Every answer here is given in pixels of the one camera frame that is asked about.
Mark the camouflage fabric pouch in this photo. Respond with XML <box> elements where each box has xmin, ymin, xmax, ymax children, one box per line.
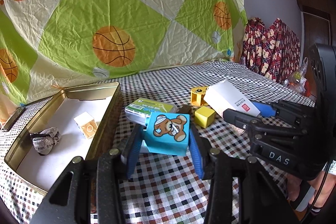
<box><xmin>30</xmin><ymin>127</ymin><xmax>61</xmax><ymax>156</ymax></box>

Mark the gold metal tin box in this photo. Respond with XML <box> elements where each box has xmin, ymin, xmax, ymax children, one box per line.
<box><xmin>3</xmin><ymin>81</ymin><xmax>124</xmax><ymax>195</ymax></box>

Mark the plastic bag with toy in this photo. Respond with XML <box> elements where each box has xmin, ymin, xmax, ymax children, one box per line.
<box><xmin>282</xmin><ymin>57</ymin><xmax>311</xmax><ymax>97</ymax></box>

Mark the white box red label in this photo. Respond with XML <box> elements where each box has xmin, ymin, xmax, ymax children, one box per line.
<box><xmin>204</xmin><ymin>80</ymin><xmax>260</xmax><ymax>118</ymax></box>

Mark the person's right hand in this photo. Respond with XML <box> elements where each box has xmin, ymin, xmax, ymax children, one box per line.
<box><xmin>287</xmin><ymin>171</ymin><xmax>335</xmax><ymax>214</ymax></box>

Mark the basketball pattern bed sheet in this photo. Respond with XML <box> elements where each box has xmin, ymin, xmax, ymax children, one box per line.
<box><xmin>1</xmin><ymin>0</ymin><xmax>247</xmax><ymax>122</ymax></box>

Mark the red bear pattern cloth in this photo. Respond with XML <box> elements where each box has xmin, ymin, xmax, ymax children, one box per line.
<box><xmin>240</xmin><ymin>18</ymin><xmax>301</xmax><ymax>83</ymax></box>

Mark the dark metal harmonica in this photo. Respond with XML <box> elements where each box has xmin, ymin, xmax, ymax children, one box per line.
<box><xmin>2</xmin><ymin>107</ymin><xmax>26</xmax><ymax>131</ymax></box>

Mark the white orange star box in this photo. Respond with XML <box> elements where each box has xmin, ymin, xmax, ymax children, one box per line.
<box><xmin>74</xmin><ymin>112</ymin><xmax>100</xmax><ymax>139</ymax></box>

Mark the yellow crying face toy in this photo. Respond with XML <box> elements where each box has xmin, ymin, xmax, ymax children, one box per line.
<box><xmin>190</xmin><ymin>86</ymin><xmax>209</xmax><ymax>106</ymax></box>

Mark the blue bear cartoon box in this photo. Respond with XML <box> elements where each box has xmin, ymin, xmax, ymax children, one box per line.
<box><xmin>143</xmin><ymin>112</ymin><xmax>190</xmax><ymax>156</ymax></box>

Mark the checkered tablecloth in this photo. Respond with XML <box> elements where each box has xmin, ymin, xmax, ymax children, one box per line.
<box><xmin>1</xmin><ymin>61</ymin><xmax>314</xmax><ymax>223</ymax></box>

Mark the yellow cube block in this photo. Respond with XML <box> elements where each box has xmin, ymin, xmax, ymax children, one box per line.
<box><xmin>194</xmin><ymin>106</ymin><xmax>215</xmax><ymax>128</ymax></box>

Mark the green dental floss box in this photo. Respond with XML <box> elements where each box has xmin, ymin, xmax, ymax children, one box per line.
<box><xmin>125</xmin><ymin>98</ymin><xmax>178</xmax><ymax>125</ymax></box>

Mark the dark wooden cabinet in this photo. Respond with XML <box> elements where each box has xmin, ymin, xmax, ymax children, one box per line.
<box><xmin>292</xmin><ymin>0</ymin><xmax>333</xmax><ymax>88</ymax></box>

